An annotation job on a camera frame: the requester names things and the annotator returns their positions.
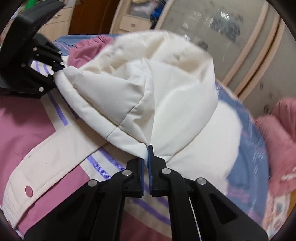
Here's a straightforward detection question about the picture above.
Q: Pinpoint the translucent storage box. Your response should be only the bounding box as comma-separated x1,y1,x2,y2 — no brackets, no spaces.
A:
128,1,159,19

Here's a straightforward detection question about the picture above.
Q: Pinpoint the blue striped blanket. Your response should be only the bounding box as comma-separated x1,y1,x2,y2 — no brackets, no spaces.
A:
52,34,270,227

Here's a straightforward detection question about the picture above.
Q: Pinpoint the floral pink bed sheet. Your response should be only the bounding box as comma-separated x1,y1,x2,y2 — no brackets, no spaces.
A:
261,192,291,240

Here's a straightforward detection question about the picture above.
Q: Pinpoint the frosted sliding wardrobe door right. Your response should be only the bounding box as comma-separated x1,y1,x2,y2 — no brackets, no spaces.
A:
233,16,296,119

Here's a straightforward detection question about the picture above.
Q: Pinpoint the blue clothing on shelf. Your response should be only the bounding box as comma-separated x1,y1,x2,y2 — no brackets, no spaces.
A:
150,4,165,21

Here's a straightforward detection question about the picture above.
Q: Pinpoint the pink rolled quilt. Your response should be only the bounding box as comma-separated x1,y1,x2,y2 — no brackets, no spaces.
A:
255,97,295,196

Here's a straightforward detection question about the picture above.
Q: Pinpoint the beige open wardrobe shelf unit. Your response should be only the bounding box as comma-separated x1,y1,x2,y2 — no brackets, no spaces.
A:
109,1,167,35

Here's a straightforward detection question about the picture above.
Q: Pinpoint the pink and white hooded jacket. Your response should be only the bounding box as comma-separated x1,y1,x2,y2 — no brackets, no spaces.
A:
1,31,242,233

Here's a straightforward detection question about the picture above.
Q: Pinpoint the frosted sliding wardrobe door left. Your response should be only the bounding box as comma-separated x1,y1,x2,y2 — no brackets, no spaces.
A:
155,0,269,83

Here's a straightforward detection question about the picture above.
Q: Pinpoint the beige side cabinet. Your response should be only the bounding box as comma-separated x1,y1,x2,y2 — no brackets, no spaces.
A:
38,7,74,41

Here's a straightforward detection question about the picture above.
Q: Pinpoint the frosted sliding wardrobe door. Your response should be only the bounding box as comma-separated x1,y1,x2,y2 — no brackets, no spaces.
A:
155,0,269,83
233,16,296,119

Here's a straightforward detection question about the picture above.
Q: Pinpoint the dark brown wooden door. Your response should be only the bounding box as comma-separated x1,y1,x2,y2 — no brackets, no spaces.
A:
69,0,119,35

